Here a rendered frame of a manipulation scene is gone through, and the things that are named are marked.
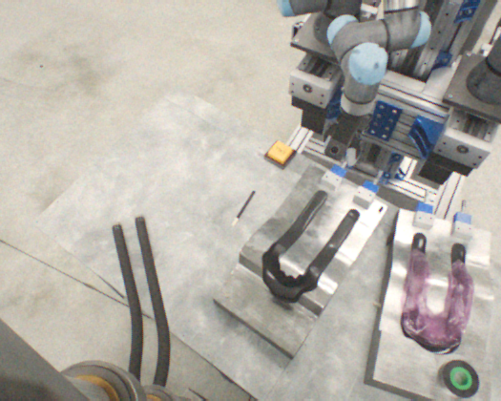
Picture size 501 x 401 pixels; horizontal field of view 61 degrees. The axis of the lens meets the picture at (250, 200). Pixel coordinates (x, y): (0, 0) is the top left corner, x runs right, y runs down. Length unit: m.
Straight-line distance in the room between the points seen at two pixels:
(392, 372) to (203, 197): 0.73
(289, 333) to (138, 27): 2.56
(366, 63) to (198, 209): 0.70
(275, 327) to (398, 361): 0.31
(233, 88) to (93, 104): 0.86
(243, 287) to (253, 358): 0.18
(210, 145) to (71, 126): 1.44
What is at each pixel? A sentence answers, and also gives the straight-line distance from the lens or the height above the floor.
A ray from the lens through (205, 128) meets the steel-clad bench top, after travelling 1.52.
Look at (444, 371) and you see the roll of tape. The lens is 1.12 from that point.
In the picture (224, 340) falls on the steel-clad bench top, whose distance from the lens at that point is 1.20.
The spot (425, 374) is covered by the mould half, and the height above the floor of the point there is 0.91.
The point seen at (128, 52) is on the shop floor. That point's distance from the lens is 3.09.
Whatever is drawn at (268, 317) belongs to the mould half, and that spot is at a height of 0.86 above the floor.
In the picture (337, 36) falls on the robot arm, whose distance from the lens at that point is 1.02.
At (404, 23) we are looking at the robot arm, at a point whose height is 1.35.
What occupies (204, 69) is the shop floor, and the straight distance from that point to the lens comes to 2.87.
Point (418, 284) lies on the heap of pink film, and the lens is 1.18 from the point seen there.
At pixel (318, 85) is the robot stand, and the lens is 1.38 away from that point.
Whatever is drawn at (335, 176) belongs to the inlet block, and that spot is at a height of 0.92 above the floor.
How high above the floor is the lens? 1.98
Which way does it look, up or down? 61 degrees down
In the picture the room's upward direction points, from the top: 3 degrees counter-clockwise
